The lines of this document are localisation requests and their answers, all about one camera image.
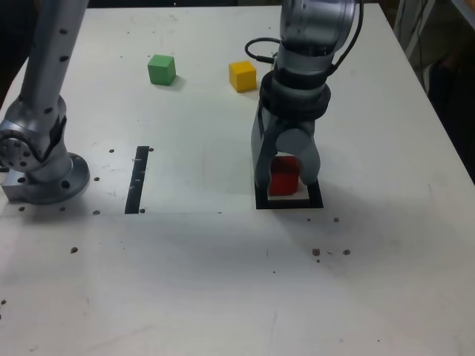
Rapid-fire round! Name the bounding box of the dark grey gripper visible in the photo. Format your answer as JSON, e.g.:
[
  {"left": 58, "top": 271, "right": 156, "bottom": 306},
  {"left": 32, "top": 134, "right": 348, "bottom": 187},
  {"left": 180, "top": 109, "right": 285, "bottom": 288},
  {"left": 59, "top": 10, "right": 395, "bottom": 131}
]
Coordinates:
[{"left": 251, "top": 105, "right": 321, "bottom": 191}]

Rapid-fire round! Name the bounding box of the red cube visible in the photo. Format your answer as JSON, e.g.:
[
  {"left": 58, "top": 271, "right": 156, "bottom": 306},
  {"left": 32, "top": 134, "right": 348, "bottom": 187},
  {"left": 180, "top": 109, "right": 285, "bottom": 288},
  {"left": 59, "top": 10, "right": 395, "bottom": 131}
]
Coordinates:
[{"left": 269, "top": 155, "right": 300, "bottom": 197}]

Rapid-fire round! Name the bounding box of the yellow cube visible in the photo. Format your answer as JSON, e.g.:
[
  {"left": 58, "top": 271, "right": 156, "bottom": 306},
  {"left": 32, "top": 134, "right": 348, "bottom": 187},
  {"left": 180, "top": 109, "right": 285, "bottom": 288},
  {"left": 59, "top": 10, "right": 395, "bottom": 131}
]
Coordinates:
[{"left": 228, "top": 61, "right": 258, "bottom": 93}]

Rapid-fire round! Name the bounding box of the green cube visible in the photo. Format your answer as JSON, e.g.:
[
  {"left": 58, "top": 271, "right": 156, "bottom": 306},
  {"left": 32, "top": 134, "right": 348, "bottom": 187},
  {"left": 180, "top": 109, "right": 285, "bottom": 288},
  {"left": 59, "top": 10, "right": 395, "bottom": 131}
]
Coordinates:
[{"left": 147, "top": 54, "right": 177, "bottom": 86}]

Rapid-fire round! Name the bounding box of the black tape square outline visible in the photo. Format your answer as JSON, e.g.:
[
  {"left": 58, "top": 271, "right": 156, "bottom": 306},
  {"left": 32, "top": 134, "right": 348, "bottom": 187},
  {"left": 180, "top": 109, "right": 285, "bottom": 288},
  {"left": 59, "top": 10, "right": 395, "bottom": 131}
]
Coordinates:
[{"left": 254, "top": 177, "right": 324, "bottom": 211}]

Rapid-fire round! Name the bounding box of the black tape strip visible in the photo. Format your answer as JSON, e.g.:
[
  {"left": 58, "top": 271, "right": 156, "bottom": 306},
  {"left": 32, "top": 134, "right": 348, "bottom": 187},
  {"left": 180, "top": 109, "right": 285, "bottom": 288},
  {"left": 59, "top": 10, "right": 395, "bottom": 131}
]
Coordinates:
[{"left": 124, "top": 145, "right": 150, "bottom": 215}]

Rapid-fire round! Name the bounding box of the white metal frame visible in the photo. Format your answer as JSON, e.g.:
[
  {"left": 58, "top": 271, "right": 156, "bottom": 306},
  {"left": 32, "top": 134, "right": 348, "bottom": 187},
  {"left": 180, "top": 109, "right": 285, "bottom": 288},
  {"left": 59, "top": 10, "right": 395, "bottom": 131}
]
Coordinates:
[{"left": 393, "top": 0, "right": 437, "bottom": 71}]

